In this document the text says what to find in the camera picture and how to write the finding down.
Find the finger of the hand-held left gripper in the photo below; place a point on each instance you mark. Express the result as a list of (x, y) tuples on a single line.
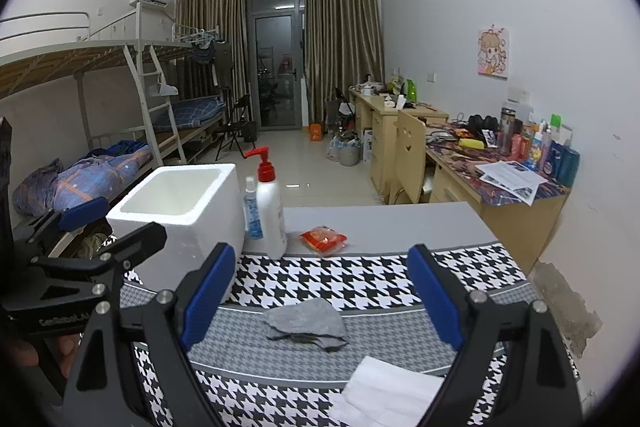
[(82, 214), (140, 242)]

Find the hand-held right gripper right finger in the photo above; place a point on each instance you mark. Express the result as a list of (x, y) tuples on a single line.
[(435, 297)]

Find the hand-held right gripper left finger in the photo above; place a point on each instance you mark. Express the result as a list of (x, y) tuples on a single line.
[(207, 297)]

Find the white foam box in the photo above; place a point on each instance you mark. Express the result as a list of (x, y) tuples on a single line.
[(200, 217)]

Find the person's left hand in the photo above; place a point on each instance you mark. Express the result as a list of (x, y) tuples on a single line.
[(65, 349)]

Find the olive cloth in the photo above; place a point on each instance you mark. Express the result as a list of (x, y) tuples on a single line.
[(92, 246)]

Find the blue patterned quilt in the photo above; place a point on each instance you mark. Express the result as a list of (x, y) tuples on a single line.
[(90, 177)]

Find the houndstooth table cloth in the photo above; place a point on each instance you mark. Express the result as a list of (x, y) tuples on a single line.
[(350, 277)]

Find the clear spray bottle blue label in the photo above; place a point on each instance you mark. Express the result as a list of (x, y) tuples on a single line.
[(252, 217)]

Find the grey cloth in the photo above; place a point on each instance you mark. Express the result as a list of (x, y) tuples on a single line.
[(305, 319)]

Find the white pump bottle red pump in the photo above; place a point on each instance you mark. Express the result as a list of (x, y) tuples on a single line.
[(272, 217)]

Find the white tissue paper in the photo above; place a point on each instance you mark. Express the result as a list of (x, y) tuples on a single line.
[(390, 392)]

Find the wooden desk with patterned mat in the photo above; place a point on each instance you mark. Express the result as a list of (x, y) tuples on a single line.
[(455, 187)]

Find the red snack packet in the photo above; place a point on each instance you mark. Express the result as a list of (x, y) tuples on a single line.
[(322, 239)]

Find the blue plaid mattress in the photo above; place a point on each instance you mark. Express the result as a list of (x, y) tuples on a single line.
[(195, 109)]

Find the printed paper sheets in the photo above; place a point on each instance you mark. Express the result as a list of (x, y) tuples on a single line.
[(510, 174)]

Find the white hanging bag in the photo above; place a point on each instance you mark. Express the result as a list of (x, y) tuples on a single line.
[(162, 90)]

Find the wooden chair with smiley cutout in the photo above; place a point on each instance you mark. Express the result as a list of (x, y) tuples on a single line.
[(407, 147)]

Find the yellow packet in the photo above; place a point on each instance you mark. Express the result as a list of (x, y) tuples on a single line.
[(472, 143)]

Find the plain wooden desk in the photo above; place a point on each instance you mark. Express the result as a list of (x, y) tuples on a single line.
[(380, 147)]

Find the black folding chair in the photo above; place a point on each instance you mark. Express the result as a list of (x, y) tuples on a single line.
[(342, 107), (242, 117)]

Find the white carton blue print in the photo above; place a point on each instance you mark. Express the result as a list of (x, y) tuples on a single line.
[(368, 147)]

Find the white plastic bag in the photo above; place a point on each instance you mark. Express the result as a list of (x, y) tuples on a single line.
[(345, 152)]

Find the black headphones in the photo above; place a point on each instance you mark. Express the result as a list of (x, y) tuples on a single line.
[(482, 125)]

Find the row of toiletry bottles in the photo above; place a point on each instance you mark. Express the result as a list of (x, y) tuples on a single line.
[(567, 167)]

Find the dark hanging jacket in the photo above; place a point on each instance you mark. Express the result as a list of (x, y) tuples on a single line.
[(223, 64)]

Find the orange bag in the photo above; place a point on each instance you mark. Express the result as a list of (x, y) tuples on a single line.
[(315, 132)]

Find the hanging blue clothes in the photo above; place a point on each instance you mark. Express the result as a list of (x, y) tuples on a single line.
[(204, 52)]

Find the green plastic container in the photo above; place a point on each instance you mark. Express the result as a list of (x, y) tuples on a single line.
[(411, 91)]

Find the glass balcony door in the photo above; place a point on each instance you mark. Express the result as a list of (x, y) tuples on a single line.
[(275, 57)]

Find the brown curtain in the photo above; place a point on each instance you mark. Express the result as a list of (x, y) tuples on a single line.
[(345, 47), (230, 7)]

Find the white wall box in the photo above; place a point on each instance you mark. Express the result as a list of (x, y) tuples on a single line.
[(519, 94)]

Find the pink cartoon wall poster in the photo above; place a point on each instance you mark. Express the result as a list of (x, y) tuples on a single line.
[(492, 52)]

